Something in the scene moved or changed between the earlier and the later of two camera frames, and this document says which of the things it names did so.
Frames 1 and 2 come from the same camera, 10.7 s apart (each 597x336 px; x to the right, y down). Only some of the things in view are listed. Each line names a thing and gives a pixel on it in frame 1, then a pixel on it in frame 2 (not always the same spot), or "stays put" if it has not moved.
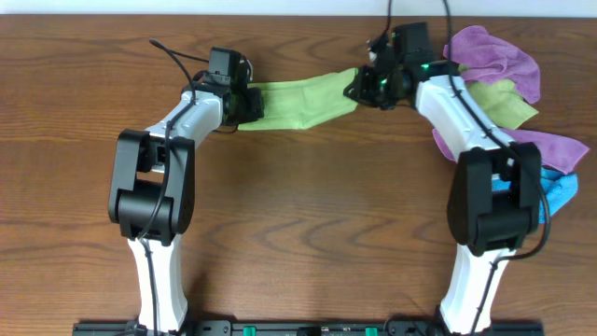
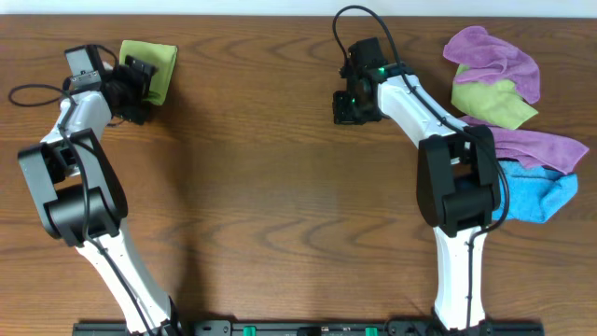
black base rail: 307,328 stays put
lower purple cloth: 555,153 stays put
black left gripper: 257,112 → 140,81
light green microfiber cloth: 303,103 → 161,57
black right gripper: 358,89 → 341,114
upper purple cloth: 481,55 stays put
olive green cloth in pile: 505,105 stays put
